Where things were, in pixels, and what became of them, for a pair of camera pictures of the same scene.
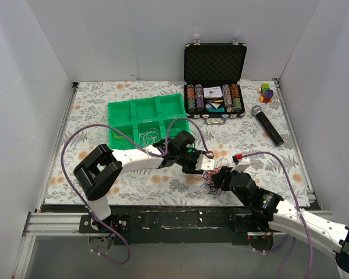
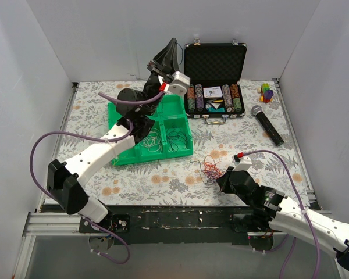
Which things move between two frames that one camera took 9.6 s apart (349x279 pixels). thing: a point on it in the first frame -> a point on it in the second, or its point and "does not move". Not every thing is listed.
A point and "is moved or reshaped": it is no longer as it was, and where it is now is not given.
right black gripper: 221,180 does not move
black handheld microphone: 257,111 does not move
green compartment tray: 146,120 does not move
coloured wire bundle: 208,183 is moved or reshaped
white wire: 149,136 does not move
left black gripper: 192,162 -> 159,71
